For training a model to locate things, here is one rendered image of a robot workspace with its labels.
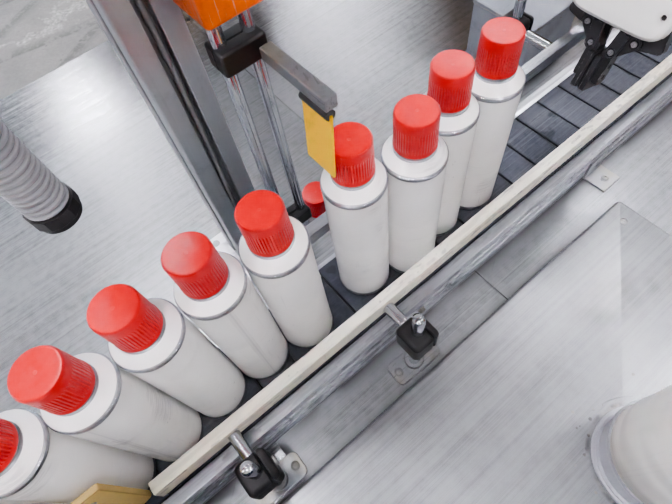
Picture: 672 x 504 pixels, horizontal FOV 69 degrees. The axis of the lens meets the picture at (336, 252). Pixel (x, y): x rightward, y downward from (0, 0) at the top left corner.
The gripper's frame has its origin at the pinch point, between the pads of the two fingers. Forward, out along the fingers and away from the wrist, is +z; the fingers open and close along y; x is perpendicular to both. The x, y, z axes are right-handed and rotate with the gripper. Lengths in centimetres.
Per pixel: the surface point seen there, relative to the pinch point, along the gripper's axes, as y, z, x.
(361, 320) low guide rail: 4.4, 15.3, -33.9
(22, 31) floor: -238, 103, -8
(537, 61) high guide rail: -3.7, 0.0, -5.5
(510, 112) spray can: 2.1, -1.2, -19.3
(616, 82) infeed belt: 0.6, 3.4, 9.0
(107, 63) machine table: -59, 23, -31
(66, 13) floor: -235, 96, 12
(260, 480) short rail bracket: 9, 20, -48
